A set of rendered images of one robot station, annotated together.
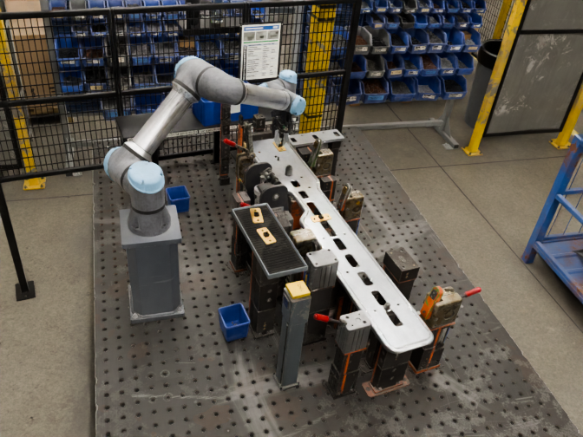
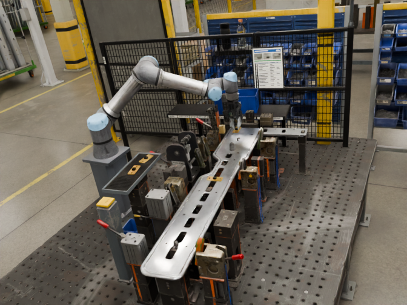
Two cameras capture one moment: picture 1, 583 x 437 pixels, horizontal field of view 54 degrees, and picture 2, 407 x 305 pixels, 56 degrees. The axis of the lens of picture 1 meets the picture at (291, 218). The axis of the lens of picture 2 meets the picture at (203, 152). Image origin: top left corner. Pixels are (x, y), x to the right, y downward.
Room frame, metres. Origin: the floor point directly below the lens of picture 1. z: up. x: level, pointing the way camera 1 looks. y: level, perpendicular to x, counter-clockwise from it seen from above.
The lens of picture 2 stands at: (0.74, -1.46, 2.08)
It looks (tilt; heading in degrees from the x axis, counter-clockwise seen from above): 27 degrees down; 50
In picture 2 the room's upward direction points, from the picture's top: 8 degrees counter-clockwise
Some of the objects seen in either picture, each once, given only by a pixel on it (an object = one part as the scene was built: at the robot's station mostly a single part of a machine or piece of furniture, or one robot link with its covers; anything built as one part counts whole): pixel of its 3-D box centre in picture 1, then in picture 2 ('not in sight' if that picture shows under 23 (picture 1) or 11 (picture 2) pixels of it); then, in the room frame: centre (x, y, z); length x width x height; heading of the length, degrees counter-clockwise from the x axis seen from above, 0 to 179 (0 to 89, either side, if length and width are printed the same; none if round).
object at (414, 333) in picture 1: (324, 221); (215, 181); (1.88, -0.14, 1.00); 1.38 x 0.22 x 0.02; 27
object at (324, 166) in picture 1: (319, 182); (269, 164); (2.35, -0.12, 0.87); 0.12 x 0.09 x 0.35; 117
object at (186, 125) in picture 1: (209, 119); (226, 111); (2.61, 0.47, 1.01); 0.90 x 0.22 x 0.03; 117
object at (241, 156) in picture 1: (244, 187); (215, 156); (2.24, 0.24, 0.88); 0.07 x 0.06 x 0.35; 117
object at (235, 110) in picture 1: (225, 102); (236, 101); (2.65, 0.39, 1.09); 0.30 x 0.17 x 0.13; 123
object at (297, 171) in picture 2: (331, 159); (302, 153); (2.62, -0.18, 0.84); 0.11 x 0.06 x 0.29; 117
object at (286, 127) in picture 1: (284, 119); (233, 108); (2.28, 0.08, 1.23); 0.09 x 0.08 x 0.12; 27
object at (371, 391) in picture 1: (393, 358); (172, 288); (1.34, -0.41, 0.84); 0.18 x 0.06 x 0.29; 117
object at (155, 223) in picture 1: (148, 212); (104, 145); (1.62, 0.51, 1.15); 0.15 x 0.15 x 0.10
